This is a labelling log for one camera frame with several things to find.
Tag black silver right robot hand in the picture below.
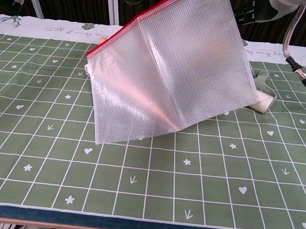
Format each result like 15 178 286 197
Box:
224 0 306 33

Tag clear mesh zipper pouch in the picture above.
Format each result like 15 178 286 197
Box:
77 0 275 162

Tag green lint roller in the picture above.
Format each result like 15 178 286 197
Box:
247 70 280 116

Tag green grid tablecloth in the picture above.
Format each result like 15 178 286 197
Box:
0 12 306 229

